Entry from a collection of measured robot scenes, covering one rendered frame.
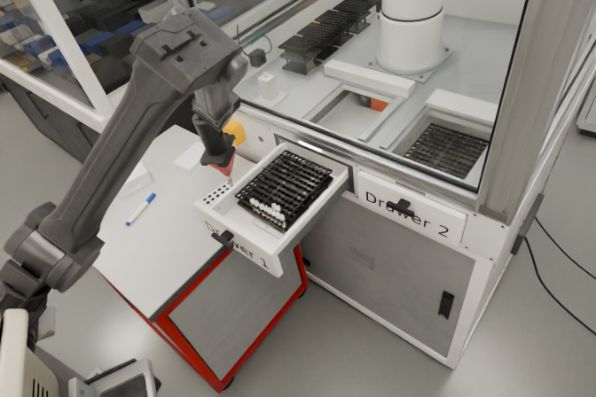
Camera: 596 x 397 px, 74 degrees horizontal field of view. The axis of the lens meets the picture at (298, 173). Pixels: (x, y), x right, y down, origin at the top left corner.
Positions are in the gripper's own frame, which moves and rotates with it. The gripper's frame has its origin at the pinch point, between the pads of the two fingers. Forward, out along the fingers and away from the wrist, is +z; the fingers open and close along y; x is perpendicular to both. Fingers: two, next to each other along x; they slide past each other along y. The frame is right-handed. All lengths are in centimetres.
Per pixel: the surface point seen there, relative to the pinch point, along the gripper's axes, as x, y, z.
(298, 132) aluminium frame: -16.2, 16.6, 0.5
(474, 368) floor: -76, -10, 97
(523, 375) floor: -93, -10, 98
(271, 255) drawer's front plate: -17.0, -21.6, 4.0
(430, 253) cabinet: -54, -3, 29
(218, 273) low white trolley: 8.1, -14.3, 31.4
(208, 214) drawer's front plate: 2.6, -11.7, 3.8
